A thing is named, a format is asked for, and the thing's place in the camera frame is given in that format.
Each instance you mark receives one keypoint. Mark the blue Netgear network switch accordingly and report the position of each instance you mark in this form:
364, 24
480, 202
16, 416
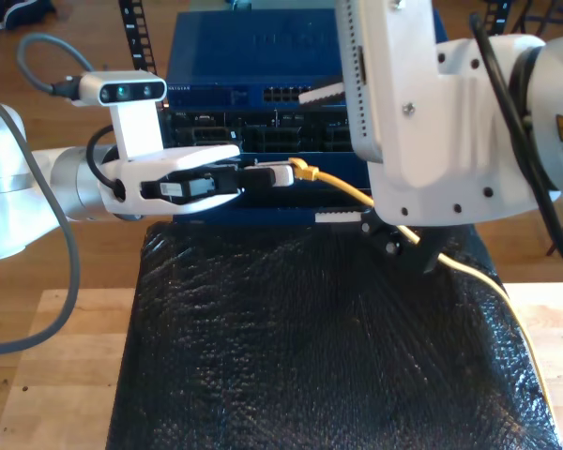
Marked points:
244, 51

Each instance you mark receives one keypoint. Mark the dark metal frame stool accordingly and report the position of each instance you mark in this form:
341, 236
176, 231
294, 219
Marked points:
553, 14

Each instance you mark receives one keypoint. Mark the blue rack base plate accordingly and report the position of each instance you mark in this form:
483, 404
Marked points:
263, 216

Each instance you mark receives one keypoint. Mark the black perforated rack post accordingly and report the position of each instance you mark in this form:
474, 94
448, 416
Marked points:
138, 33
497, 19

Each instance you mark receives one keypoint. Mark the black Dell rack server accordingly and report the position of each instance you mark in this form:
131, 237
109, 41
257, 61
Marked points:
272, 136

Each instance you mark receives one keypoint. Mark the small teal object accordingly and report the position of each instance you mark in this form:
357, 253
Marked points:
240, 4

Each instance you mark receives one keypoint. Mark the black bubble wrap mat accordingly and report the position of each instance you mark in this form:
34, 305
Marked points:
286, 351

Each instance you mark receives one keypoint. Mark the dark blue sneaker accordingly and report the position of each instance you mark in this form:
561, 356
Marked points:
28, 11

